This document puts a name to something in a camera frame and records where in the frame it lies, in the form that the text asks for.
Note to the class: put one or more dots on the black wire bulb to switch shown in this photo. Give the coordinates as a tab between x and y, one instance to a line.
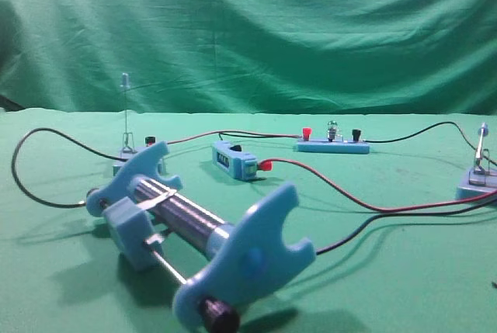
422	131

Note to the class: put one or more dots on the blue knife switch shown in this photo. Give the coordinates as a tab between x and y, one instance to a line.
128	148
478	183

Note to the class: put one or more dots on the blue battery holder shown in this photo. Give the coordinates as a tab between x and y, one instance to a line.
230	159

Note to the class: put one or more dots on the blue sliding rheostat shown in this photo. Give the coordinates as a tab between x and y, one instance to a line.
245	261

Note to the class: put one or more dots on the green backdrop cloth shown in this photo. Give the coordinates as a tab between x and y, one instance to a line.
251	56

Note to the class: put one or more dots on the blue bulb holder board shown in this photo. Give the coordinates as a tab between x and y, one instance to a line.
333	142

